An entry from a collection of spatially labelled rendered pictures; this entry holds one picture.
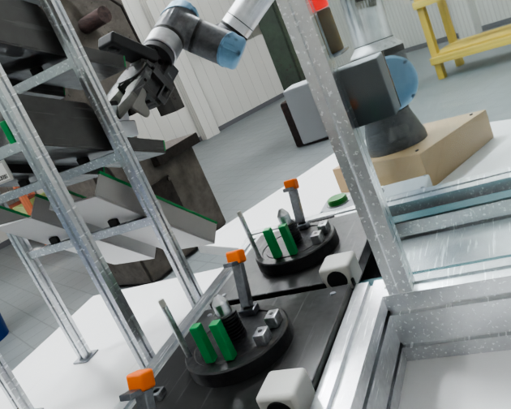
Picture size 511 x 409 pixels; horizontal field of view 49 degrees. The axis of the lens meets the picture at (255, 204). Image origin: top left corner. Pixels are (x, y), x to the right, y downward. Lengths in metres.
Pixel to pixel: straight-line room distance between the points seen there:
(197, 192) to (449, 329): 3.83
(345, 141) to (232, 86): 10.07
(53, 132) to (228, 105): 9.73
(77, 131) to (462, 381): 0.65
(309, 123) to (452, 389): 0.35
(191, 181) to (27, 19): 3.60
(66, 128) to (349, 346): 0.53
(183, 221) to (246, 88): 9.88
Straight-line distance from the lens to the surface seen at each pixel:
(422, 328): 0.76
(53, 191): 0.81
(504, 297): 0.73
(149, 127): 9.73
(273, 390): 0.60
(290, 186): 0.96
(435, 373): 0.76
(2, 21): 0.92
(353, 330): 0.70
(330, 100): 0.65
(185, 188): 4.40
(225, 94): 10.59
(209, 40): 1.25
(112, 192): 0.94
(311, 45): 0.64
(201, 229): 1.07
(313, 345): 0.68
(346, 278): 0.79
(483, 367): 0.75
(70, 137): 0.91
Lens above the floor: 1.31
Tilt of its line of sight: 15 degrees down
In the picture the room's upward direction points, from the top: 24 degrees counter-clockwise
